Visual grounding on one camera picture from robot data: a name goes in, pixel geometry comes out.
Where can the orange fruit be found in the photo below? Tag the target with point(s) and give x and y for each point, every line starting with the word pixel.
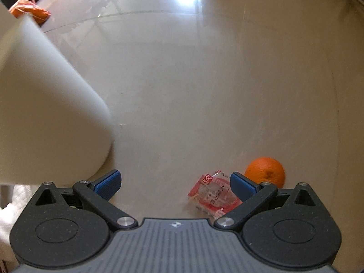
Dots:
pixel 266 170

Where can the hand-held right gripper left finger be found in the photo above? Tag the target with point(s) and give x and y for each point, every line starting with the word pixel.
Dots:
pixel 108 184

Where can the red clear snack packet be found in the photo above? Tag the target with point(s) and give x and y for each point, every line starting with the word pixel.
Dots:
pixel 212 196

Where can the white plastic trash bin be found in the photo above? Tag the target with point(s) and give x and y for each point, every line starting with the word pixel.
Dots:
pixel 45 105

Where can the person's left leg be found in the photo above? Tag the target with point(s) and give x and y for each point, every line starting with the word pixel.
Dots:
pixel 14 210

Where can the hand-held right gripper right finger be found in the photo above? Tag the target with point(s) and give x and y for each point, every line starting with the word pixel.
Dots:
pixel 241 186

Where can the orange plastic bag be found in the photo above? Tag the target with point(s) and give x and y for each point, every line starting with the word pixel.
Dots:
pixel 28 8

